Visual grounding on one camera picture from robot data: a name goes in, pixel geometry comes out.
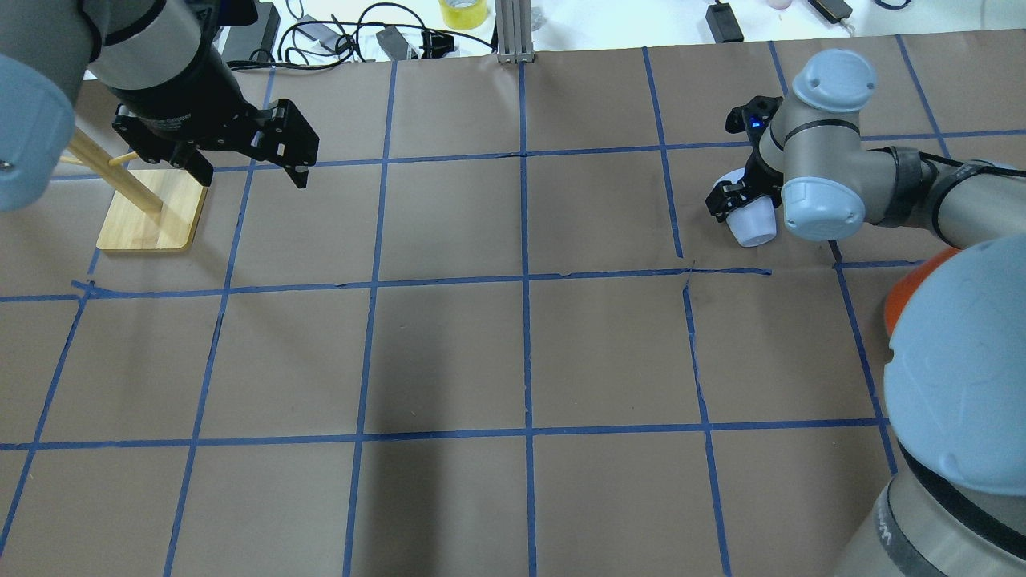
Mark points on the wooden cup stand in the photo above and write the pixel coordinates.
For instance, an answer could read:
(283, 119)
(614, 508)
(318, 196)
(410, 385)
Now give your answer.
(152, 210)

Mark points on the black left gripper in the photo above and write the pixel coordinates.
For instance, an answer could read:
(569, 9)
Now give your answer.
(191, 90)

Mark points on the light blue plastic cup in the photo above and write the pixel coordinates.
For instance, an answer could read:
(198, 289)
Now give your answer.
(752, 224)

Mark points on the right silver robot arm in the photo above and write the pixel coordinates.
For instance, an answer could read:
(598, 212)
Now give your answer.
(953, 382)

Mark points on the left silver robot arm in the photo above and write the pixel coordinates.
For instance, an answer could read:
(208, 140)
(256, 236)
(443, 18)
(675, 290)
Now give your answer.
(177, 97)

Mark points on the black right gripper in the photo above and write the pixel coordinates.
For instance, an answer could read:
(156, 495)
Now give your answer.
(756, 173)

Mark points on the yellow tape roll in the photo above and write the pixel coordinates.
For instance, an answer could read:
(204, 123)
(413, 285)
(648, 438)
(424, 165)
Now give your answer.
(463, 15)

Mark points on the orange bin with grey lid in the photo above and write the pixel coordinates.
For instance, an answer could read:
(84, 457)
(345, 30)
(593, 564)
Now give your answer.
(898, 297)

